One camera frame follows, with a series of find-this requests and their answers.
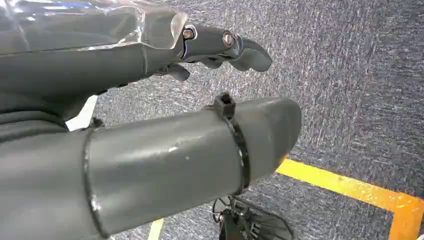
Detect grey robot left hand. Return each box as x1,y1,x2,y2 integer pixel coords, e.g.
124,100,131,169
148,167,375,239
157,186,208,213
0,0,303,240

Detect white flat strip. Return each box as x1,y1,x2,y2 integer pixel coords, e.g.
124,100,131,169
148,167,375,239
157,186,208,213
65,95,99,132

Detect yellow floor tape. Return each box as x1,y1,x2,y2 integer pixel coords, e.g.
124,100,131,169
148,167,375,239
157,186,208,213
275,158,424,240

